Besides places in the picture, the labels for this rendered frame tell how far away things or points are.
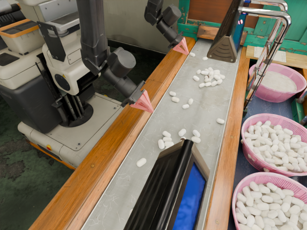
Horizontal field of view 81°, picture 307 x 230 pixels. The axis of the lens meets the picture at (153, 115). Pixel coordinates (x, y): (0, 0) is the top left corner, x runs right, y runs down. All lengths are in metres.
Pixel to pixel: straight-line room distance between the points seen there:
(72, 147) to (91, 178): 0.74
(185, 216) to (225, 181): 0.41
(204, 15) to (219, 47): 0.83
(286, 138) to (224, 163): 0.31
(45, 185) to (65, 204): 1.01
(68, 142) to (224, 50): 1.14
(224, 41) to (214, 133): 0.36
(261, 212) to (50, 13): 1.02
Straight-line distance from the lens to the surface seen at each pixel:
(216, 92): 0.94
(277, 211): 0.68
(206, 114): 0.81
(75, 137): 1.39
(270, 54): 0.80
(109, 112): 1.47
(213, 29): 1.32
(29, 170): 1.74
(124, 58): 0.54
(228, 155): 0.68
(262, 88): 1.05
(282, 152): 0.82
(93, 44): 0.55
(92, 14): 0.52
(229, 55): 0.55
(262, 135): 0.83
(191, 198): 0.24
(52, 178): 1.61
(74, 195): 0.61
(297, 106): 1.09
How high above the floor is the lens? 1.30
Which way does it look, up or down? 46 degrees down
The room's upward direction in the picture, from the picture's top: straight up
